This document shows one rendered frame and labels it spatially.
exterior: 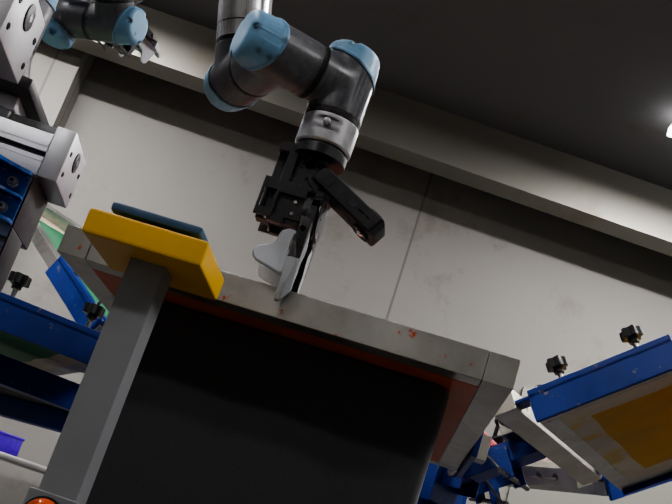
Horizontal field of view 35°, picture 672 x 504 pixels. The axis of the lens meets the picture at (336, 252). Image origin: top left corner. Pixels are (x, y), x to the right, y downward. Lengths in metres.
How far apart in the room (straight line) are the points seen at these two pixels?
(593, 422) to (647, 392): 0.14
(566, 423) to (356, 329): 1.02
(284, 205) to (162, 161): 5.34
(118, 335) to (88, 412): 0.08
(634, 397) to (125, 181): 4.81
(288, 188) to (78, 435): 0.42
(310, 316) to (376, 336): 0.08
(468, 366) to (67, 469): 0.48
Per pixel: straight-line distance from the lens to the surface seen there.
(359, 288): 6.48
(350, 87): 1.38
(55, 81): 6.63
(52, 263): 3.17
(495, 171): 6.30
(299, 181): 1.35
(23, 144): 1.75
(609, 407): 2.22
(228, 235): 6.50
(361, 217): 1.31
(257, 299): 1.30
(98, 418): 1.09
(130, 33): 2.12
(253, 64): 1.36
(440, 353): 1.28
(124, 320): 1.11
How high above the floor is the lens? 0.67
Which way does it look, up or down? 17 degrees up
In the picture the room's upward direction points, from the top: 19 degrees clockwise
